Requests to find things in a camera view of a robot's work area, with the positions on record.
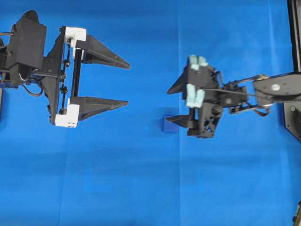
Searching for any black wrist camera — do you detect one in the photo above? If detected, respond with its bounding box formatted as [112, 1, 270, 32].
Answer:
[184, 55, 215, 108]
[5, 10, 47, 85]

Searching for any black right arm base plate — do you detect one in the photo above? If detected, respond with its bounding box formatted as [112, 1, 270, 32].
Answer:
[283, 101, 301, 142]

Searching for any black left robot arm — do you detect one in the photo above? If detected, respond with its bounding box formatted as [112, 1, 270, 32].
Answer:
[0, 20, 130, 128]

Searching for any blue table cloth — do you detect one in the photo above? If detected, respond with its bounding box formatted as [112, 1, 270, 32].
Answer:
[0, 0, 301, 226]

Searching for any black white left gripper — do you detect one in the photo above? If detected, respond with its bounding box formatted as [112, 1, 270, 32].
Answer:
[44, 26, 130, 128]

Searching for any black camera cable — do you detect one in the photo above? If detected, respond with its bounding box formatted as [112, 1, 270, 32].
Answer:
[203, 88, 259, 97]

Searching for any blue cube block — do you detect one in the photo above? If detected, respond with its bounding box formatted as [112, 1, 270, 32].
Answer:
[162, 108, 179, 134]

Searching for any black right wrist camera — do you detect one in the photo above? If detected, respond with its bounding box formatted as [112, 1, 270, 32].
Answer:
[184, 55, 215, 108]

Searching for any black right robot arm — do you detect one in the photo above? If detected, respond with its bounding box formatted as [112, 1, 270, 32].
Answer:
[167, 55, 301, 138]

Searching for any black aluminium frame rail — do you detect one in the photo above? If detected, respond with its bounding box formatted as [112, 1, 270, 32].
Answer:
[287, 0, 301, 72]

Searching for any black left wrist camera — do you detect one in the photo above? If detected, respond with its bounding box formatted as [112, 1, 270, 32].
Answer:
[5, 10, 47, 85]

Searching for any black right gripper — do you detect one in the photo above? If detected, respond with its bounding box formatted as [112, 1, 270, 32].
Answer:
[166, 58, 223, 138]

